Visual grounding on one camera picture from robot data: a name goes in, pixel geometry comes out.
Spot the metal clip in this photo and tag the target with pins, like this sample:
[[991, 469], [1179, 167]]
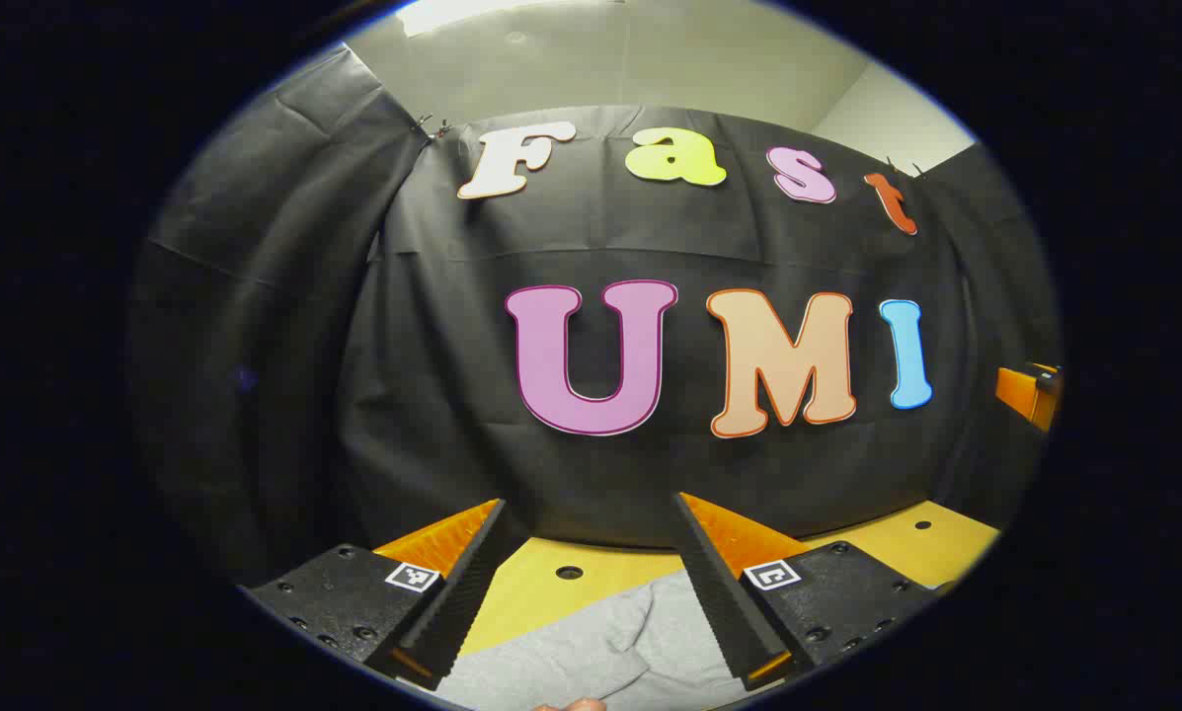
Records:
[[433, 126], [905, 166]]

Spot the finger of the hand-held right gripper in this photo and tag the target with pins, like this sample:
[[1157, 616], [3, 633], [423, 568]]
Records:
[[1025, 395]]

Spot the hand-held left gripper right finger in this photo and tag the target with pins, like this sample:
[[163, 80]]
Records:
[[714, 583]]

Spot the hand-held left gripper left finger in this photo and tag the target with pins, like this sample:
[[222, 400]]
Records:
[[472, 583]]

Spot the grey sweatshirt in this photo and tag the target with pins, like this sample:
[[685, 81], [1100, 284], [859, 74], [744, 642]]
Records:
[[590, 642]]

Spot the black backdrop cloth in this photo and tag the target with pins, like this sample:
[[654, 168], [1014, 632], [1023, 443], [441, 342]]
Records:
[[452, 346]]

